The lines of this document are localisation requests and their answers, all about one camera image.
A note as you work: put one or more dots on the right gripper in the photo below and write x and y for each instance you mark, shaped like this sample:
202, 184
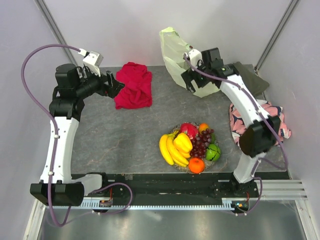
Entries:
189, 76

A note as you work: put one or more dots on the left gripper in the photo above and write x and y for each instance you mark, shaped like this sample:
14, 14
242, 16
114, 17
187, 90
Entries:
105, 89

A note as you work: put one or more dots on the pale green plastic bag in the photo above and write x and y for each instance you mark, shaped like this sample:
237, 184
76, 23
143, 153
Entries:
173, 48

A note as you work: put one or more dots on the orange green mango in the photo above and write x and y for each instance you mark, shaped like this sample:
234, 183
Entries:
206, 133

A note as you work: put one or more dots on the red dragon fruit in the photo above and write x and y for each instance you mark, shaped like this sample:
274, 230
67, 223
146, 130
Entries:
189, 129

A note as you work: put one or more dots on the yellow bell pepper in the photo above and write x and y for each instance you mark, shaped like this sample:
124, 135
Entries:
183, 143

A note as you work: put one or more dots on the olive green cloth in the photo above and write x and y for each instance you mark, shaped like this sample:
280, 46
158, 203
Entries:
255, 84

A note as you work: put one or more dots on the red grape bunch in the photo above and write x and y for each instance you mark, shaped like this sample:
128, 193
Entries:
201, 142

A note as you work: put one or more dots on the yellow banana bunch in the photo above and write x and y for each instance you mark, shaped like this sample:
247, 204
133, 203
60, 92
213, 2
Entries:
168, 151

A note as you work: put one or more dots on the orange tangerine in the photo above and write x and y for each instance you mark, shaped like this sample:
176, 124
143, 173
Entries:
196, 165

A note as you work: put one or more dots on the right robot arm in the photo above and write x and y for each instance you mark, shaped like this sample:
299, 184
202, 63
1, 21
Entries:
261, 129

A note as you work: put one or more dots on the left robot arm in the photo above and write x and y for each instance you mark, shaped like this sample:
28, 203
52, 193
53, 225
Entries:
74, 84

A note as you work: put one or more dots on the red cloth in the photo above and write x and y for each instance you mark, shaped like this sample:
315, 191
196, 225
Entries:
137, 91

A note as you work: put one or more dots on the speckled round plate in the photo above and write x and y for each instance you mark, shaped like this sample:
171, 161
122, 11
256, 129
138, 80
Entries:
208, 164

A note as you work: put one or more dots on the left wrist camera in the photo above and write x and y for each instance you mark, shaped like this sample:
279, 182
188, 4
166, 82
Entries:
92, 60

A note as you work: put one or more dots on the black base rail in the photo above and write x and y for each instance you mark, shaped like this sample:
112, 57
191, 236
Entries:
173, 189

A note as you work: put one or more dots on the white cable duct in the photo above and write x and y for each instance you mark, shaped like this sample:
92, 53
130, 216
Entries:
104, 205

